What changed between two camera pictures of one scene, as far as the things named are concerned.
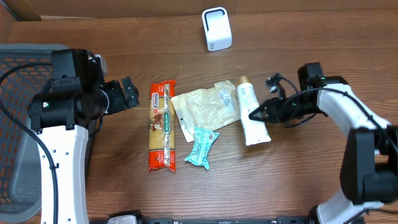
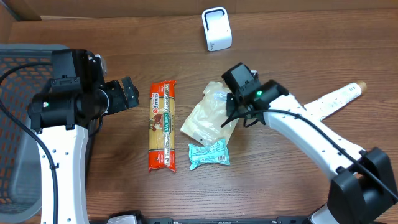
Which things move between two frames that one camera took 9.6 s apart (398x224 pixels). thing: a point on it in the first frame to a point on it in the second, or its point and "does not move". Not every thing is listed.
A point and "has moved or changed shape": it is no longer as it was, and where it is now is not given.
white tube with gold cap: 255,131 has moved or changed shape
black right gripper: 278,109 to 232,109
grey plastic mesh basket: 20,178 does not move
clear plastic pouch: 211,108 has moved or changed shape
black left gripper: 129,92 does not move
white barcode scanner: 217,28 does not move
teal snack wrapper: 203,140 to 217,153
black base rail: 257,220 does not move
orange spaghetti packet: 161,126 does not move
